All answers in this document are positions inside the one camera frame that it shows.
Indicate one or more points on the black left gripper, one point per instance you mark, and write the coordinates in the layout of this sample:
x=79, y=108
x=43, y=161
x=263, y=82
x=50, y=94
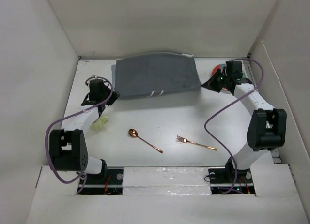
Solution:
x=113, y=97

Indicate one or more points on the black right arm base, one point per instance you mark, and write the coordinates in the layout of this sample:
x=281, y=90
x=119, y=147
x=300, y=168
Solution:
x=222, y=184

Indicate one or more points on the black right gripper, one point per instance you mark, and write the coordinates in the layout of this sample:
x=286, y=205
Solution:
x=210, y=83

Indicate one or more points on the copper fork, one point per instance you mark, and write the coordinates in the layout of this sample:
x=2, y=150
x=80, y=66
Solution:
x=185, y=140

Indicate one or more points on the teal and red plate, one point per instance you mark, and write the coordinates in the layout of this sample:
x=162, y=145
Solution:
x=221, y=67

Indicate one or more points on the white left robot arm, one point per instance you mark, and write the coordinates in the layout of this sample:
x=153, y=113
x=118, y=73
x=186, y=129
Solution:
x=66, y=147

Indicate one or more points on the copper spoon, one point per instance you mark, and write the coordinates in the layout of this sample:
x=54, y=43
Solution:
x=134, y=134

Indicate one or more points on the pale yellow mug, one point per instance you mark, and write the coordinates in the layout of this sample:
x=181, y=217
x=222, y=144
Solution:
x=98, y=124

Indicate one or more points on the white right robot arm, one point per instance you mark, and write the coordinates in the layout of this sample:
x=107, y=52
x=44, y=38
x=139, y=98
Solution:
x=267, y=127

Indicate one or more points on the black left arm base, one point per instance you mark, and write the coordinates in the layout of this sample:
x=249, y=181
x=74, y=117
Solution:
x=112, y=184

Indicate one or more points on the grey cloth placemat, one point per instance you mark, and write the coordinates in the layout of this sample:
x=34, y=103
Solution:
x=154, y=74

